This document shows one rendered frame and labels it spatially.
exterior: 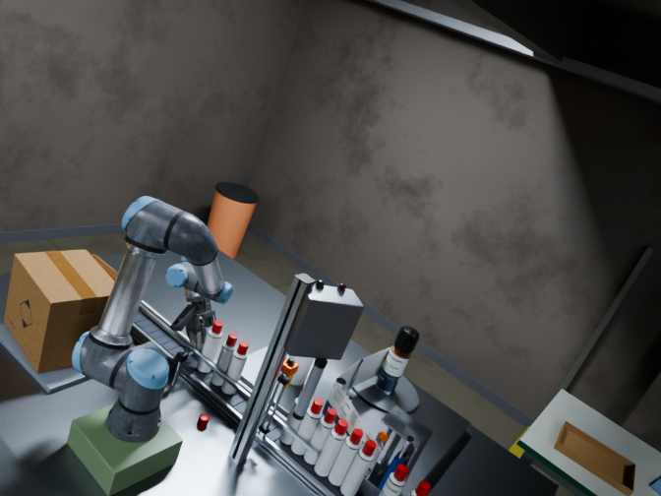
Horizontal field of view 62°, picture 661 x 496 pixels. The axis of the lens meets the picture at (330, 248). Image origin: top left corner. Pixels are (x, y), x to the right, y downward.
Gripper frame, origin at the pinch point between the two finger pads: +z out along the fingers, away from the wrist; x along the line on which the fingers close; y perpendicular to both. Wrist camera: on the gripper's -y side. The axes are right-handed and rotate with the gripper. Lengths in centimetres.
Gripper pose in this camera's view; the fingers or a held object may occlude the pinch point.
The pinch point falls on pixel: (198, 351)
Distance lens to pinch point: 208.1
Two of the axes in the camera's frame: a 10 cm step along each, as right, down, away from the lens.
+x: -8.4, 0.2, 5.4
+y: 5.4, -1.3, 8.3
